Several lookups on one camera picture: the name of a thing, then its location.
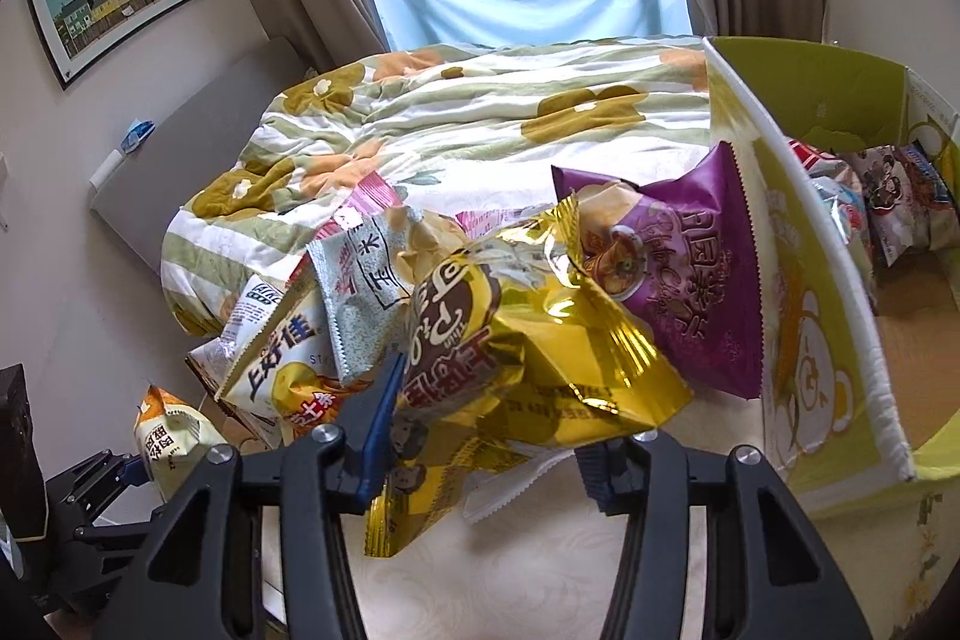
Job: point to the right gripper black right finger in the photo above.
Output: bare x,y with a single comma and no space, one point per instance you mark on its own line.
768,572

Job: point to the cartoon blue snack bag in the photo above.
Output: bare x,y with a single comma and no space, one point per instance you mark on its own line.
898,203

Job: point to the red white snack bag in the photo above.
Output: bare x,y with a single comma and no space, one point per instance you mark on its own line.
818,163

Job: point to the pink white snack bag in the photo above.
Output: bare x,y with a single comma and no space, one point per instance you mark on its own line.
372,195

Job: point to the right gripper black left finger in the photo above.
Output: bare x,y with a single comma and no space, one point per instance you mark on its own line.
199,571

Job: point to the grey headboard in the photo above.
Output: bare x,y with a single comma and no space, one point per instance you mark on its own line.
200,140

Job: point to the purple chip bag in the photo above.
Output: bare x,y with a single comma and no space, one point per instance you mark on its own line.
680,255

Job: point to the white black barcode snack bag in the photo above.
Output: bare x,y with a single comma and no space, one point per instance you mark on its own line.
211,361

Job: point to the floral green striped quilt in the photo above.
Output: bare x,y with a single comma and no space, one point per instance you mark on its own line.
450,130

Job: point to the gold yellow snack bag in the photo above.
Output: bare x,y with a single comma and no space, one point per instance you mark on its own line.
513,348

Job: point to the white yellow chip bag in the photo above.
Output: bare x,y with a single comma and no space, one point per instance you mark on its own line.
286,373

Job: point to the grey-green corn snack bag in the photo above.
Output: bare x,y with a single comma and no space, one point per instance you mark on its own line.
364,292

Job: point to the orange white snack bag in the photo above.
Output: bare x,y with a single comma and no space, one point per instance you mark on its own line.
173,437

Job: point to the green cardboard snack box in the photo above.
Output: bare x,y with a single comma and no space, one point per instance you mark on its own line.
860,394

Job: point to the blue white item on headboard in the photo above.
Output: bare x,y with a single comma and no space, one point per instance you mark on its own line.
138,132

